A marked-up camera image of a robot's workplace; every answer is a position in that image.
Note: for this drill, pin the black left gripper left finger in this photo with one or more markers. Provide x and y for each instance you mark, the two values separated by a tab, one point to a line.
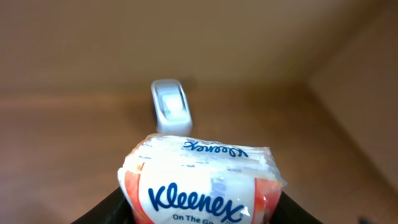
114	209

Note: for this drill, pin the kleenex tissue pack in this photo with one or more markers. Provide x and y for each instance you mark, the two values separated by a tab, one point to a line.
173	179

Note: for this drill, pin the white barcode scanner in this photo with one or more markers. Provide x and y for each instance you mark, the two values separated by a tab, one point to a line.
171	108

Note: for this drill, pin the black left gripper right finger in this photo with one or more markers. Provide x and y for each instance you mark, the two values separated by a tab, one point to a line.
289	212

